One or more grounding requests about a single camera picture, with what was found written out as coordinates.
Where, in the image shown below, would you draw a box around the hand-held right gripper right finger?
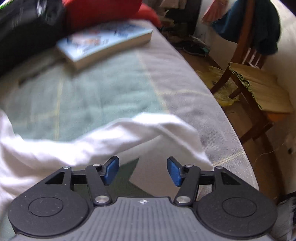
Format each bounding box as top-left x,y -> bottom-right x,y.
167,156 -> 241,207

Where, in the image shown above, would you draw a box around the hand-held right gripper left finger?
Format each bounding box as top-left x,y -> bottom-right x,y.
45,156 -> 119,207

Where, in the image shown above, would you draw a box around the white printed long-sleeve shirt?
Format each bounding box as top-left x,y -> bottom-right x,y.
0,109 -> 213,209

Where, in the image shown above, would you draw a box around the green checked bed blanket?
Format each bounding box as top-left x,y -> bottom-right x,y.
0,20 -> 259,200

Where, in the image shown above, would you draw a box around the yellow plastic bag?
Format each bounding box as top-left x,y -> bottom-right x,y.
201,66 -> 241,107

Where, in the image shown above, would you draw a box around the tan chair seat cushion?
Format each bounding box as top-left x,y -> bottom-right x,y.
229,62 -> 294,114

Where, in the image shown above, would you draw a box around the dark shoes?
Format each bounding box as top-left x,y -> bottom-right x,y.
183,42 -> 211,56

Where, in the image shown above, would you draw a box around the light blue paperback book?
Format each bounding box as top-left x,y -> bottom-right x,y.
57,22 -> 154,71

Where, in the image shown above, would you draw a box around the brown wooden chair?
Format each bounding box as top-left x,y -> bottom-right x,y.
209,0 -> 294,144

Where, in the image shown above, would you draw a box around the red blanket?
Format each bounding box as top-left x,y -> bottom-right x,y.
62,0 -> 162,30

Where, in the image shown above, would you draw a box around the black backpack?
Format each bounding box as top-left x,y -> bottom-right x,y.
0,0 -> 70,77

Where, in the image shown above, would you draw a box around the orange patterned curtain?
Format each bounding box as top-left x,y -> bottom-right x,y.
201,0 -> 232,24

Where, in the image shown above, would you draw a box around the dark teal garment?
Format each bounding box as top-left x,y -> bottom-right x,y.
211,0 -> 281,56

